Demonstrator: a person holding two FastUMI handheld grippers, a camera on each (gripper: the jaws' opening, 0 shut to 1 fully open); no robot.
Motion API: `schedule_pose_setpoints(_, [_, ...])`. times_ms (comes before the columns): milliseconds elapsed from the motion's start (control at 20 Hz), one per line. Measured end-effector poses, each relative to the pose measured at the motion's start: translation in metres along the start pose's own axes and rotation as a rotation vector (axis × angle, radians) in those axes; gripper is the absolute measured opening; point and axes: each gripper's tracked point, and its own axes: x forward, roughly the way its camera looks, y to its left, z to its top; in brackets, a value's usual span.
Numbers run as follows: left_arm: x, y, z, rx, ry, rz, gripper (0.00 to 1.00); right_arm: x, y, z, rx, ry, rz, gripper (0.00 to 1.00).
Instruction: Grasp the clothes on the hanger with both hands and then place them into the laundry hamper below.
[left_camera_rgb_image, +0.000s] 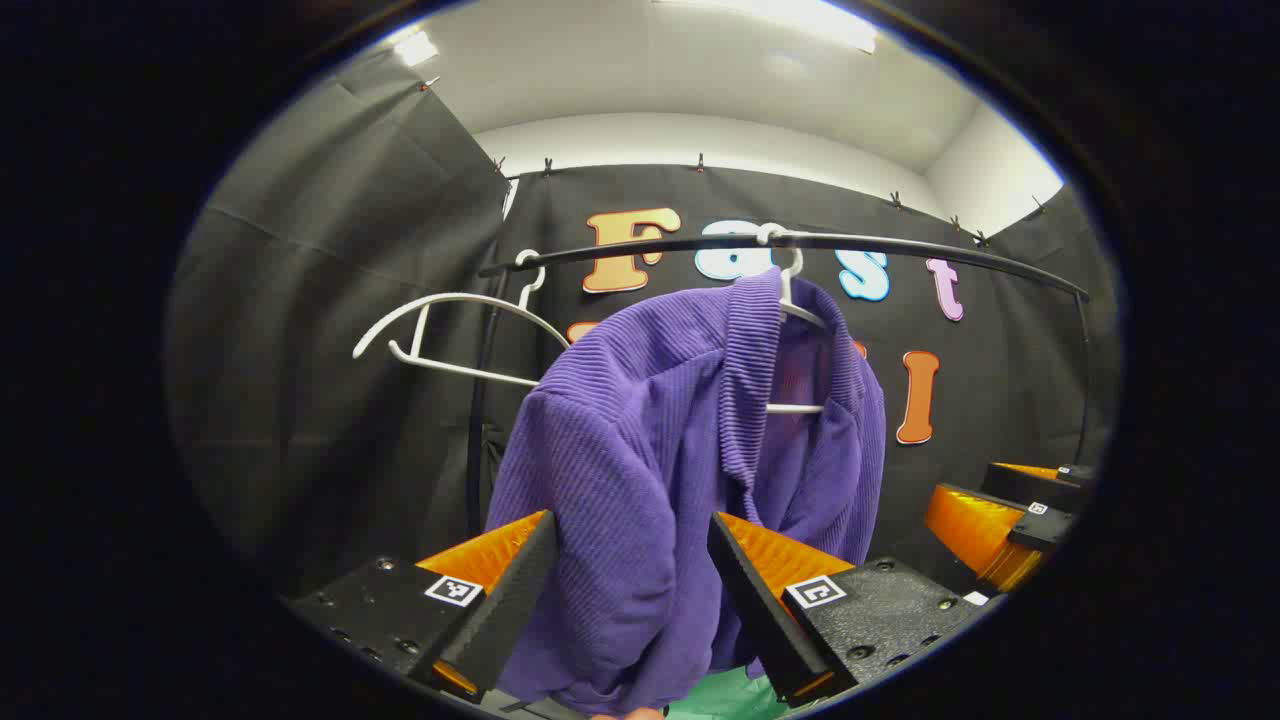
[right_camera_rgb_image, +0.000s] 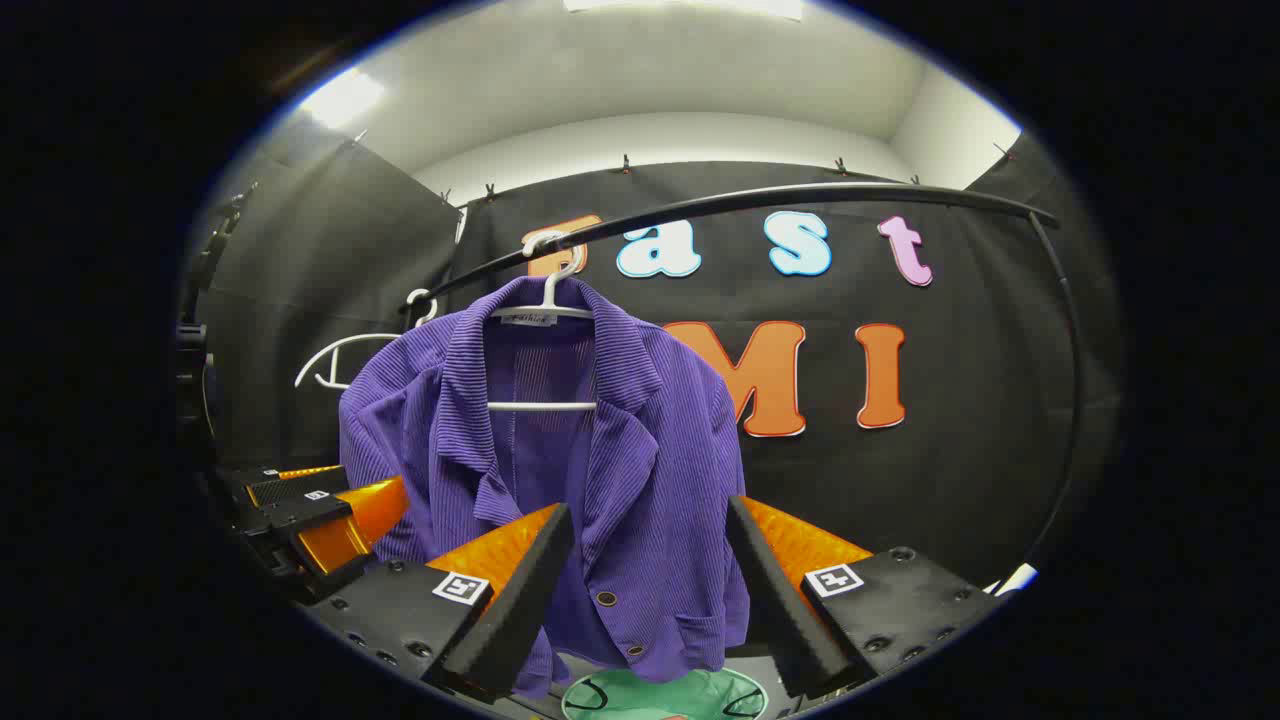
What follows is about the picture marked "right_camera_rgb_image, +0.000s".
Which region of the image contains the dark equipment stand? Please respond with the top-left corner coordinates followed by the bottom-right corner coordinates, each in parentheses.
top-left (188, 180), bottom-right (261, 323)

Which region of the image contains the black clothes rack rail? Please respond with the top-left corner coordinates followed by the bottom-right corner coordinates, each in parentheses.
top-left (400, 182), bottom-right (1086, 571)

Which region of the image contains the white plastic hanger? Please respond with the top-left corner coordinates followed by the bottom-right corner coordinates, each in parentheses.
top-left (485, 230), bottom-right (601, 413)
top-left (295, 288), bottom-right (441, 391)

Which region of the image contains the purple corduroy jacket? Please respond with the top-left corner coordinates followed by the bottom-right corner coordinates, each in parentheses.
top-left (338, 275), bottom-right (753, 699)

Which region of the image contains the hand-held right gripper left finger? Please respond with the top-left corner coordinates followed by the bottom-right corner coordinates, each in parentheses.
top-left (305, 502), bottom-right (579, 701)

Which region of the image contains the green laundry hamper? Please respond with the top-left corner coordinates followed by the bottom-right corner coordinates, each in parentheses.
top-left (560, 667), bottom-right (771, 720)

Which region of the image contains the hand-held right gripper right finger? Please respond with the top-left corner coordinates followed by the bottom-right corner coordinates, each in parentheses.
top-left (725, 494), bottom-right (1004, 701)

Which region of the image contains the ceiling light panel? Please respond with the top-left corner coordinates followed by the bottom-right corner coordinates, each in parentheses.
top-left (563, 0), bottom-right (806, 21)
top-left (300, 68), bottom-right (386, 129)

